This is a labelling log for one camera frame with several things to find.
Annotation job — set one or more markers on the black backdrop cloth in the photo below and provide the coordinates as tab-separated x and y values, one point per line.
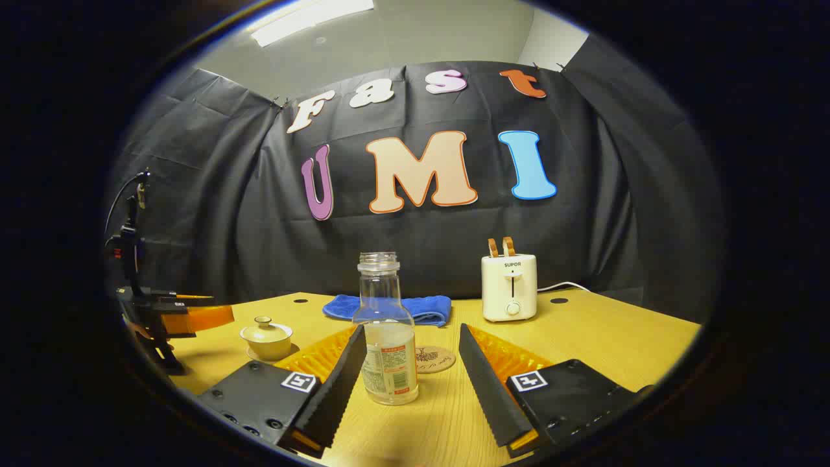
259	227

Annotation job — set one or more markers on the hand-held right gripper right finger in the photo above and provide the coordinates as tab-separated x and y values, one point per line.
486	389

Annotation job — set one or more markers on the blue folded towel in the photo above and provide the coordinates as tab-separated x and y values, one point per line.
428	308

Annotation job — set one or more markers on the round brown coaster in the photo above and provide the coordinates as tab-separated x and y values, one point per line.
438	360

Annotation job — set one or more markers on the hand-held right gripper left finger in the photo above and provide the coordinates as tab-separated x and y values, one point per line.
337	389

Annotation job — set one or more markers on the ceiling light panel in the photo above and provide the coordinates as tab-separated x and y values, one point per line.
305	16

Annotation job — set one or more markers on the white toaster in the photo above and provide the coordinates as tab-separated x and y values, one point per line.
509	285

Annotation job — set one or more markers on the toast bread slice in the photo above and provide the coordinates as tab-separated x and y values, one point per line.
509	246
493	248

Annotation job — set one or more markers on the yellow teacup saucer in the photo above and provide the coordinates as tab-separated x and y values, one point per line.
251	354

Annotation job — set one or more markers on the clear plastic water bottle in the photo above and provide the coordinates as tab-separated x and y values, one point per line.
386	311

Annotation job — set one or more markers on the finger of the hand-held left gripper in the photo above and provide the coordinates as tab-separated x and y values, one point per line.
201	319
194	297

